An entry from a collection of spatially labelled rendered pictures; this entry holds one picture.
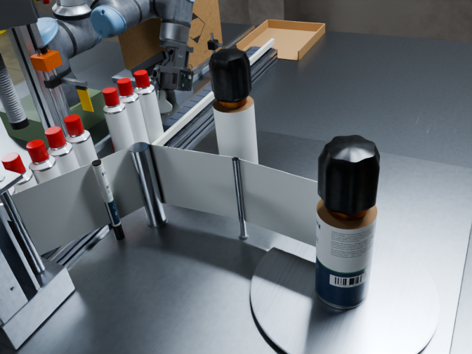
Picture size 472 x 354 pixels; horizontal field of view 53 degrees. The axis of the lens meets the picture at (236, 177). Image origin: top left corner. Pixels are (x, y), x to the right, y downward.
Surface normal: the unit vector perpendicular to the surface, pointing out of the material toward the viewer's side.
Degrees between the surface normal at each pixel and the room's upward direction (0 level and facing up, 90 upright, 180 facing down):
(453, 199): 0
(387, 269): 0
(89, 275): 0
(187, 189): 90
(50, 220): 90
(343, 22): 90
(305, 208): 90
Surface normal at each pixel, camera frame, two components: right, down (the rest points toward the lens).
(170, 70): -0.44, 0.08
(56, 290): 0.88, 0.21
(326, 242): -0.72, 0.46
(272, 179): -0.55, 0.53
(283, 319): -0.09, -0.81
